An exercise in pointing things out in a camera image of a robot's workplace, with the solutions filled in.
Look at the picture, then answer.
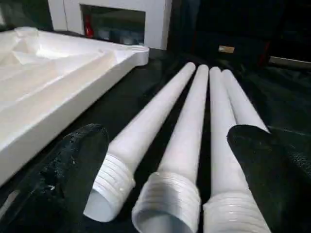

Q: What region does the small tan label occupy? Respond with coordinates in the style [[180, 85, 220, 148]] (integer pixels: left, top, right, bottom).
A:
[[218, 45, 235, 54]]

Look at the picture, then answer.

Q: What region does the black mat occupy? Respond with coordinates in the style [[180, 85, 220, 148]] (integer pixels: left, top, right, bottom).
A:
[[0, 43, 311, 233]]

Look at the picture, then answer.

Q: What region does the red bottle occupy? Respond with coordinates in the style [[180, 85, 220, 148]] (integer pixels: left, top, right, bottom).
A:
[[84, 14, 95, 37]]

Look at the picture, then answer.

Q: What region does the white plastic table top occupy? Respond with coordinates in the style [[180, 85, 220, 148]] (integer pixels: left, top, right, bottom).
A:
[[0, 27, 150, 187]]

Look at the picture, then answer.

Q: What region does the white glass-door cabinet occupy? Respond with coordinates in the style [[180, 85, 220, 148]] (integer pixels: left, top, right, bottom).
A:
[[47, 0, 173, 50]]

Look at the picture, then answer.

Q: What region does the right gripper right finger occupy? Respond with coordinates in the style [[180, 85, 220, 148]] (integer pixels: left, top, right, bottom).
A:
[[225, 124, 311, 233]]

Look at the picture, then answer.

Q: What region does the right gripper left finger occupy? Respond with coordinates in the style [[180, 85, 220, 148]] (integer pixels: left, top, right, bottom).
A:
[[0, 123, 110, 233]]

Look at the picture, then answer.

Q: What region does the white plastic table leg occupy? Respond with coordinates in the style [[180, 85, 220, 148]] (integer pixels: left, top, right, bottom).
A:
[[131, 65, 209, 233], [83, 62, 197, 223], [203, 67, 272, 233], [221, 69, 270, 134]]

